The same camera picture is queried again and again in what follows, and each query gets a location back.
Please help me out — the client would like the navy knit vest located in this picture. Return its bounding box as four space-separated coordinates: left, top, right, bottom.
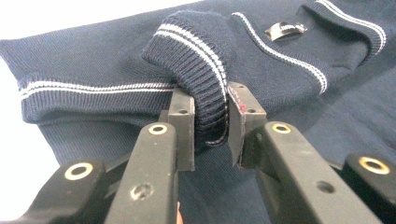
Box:
0 0 396 224

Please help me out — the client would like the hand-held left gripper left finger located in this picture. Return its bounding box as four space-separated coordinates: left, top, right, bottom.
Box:
159 87 197 173

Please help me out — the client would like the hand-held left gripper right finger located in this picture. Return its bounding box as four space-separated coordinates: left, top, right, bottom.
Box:
227 81 268 170

